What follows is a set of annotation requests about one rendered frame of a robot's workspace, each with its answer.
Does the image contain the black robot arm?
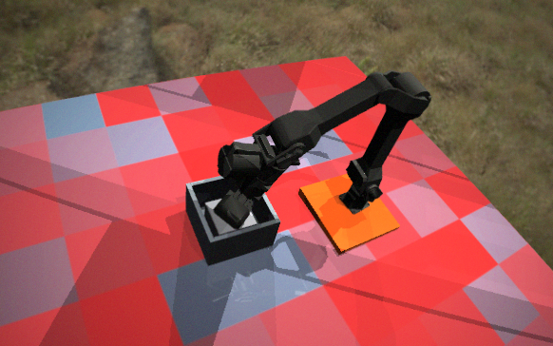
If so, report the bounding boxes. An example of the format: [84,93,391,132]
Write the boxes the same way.
[217,69,431,215]

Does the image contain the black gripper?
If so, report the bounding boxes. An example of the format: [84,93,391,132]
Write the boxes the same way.
[213,177,273,230]

